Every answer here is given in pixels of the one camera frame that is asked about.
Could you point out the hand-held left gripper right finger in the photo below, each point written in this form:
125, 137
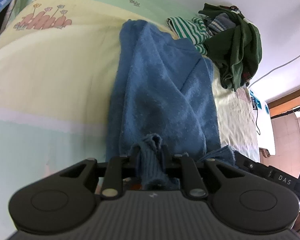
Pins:
190, 175

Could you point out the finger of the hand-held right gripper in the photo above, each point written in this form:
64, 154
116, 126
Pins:
242, 161

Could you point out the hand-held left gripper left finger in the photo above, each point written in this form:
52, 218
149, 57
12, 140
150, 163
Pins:
115, 172

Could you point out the blue knit sweater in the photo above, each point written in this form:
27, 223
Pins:
160, 80

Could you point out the white side table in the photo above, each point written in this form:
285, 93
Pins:
266, 130

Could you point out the blue round sticker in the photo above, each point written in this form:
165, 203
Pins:
267, 110

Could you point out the black power adapter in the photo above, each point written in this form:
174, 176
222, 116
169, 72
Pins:
254, 103

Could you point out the blue plastic part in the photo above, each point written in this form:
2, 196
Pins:
258, 103

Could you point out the dark green garment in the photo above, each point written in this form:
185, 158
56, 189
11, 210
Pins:
242, 45

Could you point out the grey blue striped knit garment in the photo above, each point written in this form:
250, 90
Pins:
221, 22

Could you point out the green white striped shirt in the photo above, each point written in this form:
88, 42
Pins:
182, 27

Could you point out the wooden door frame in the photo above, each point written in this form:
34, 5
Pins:
290, 97

